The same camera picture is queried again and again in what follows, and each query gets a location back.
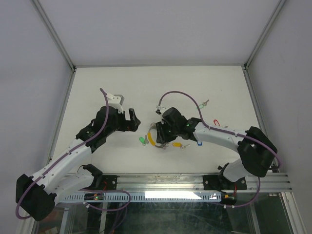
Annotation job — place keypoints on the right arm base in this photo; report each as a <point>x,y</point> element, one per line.
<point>219,183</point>

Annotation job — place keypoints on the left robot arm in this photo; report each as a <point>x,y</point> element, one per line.
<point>40,193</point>

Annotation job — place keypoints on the keyring with yellow handle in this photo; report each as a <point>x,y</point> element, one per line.
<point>152,142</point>

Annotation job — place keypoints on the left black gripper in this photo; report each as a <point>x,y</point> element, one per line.
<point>126,124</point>

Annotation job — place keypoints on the light green tag key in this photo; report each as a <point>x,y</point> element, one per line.
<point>203,104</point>

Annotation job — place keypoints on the bright green tag key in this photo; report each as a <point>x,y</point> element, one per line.
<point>144,140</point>

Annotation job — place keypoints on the aluminium mounting rail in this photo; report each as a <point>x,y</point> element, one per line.
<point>271,183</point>

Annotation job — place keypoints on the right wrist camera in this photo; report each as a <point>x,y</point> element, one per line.
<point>160,110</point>

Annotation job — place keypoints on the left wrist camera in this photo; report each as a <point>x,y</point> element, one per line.
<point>116,101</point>

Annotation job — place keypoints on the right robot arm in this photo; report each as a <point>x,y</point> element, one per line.
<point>256,152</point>

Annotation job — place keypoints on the white slotted cable duct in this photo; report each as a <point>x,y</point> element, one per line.
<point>149,196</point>

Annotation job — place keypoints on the yellow tag key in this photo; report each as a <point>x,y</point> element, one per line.
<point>180,145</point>

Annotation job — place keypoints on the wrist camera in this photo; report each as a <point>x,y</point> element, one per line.
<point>116,101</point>
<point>160,110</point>

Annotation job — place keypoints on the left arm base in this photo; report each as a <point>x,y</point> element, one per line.
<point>100,181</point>

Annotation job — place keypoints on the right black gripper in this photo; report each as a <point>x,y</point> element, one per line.
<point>161,137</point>

